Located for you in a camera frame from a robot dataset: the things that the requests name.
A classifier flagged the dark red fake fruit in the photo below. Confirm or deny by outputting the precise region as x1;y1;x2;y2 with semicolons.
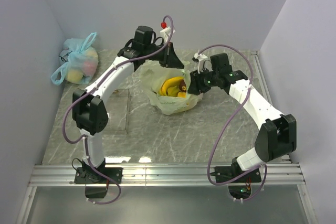
179;81;187;92

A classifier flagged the pale green plastic bag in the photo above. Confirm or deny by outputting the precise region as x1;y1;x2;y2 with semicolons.
140;61;203;115

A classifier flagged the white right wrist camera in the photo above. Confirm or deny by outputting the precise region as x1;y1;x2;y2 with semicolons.
192;53;208;73

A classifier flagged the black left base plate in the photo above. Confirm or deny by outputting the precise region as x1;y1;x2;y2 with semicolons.
74;167;123;184

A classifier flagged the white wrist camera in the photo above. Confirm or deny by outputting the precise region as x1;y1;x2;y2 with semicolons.
192;53;208;73
160;22;175;44

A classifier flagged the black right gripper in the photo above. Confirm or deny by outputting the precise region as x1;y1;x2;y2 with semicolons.
186;67;219;96

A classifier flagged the aluminium mounting rail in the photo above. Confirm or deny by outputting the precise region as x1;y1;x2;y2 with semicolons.
16;162;318;223

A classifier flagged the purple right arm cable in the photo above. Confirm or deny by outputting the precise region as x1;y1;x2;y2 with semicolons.
197;44;268;201

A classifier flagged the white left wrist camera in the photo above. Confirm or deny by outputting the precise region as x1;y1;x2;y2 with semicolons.
160;22;175;44

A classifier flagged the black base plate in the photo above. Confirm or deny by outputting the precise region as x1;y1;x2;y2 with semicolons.
211;166;262;183
74;167;123;184

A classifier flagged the yellow fake banana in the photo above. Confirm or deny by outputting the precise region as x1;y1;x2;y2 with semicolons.
159;77;186;98

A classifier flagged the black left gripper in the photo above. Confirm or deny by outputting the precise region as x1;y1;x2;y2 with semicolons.
144;41;184;69

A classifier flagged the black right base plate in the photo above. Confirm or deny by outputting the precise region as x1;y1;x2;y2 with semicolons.
211;166;262;183

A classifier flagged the clear plastic tray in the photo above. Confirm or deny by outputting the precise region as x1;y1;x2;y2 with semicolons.
103;89;131;135

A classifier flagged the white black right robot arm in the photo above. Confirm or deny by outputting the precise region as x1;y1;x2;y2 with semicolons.
188;53;297;182

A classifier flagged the blue plastic bag with fruits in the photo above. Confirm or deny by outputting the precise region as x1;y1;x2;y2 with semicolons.
50;33;99;86

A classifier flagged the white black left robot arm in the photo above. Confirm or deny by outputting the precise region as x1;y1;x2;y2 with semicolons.
72;22;184;183

